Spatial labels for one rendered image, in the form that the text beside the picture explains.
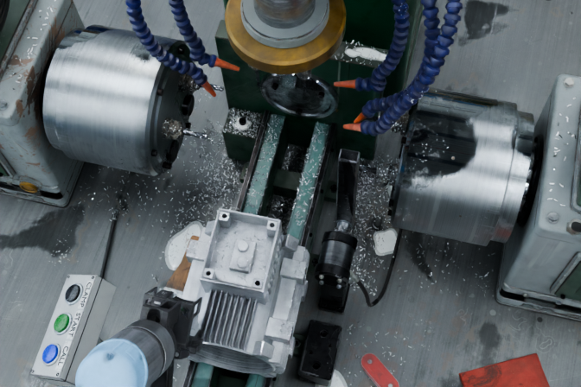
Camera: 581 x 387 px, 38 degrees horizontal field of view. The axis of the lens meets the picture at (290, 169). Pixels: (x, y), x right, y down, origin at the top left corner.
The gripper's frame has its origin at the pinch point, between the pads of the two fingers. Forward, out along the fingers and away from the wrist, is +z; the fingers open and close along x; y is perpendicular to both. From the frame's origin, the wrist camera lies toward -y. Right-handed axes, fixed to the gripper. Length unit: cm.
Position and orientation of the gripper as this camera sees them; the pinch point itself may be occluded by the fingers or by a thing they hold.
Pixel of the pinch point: (186, 325)
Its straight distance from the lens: 132.2
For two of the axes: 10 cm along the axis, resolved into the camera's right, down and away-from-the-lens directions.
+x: -9.7, -2.1, 1.3
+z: 1.5, -0.6, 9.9
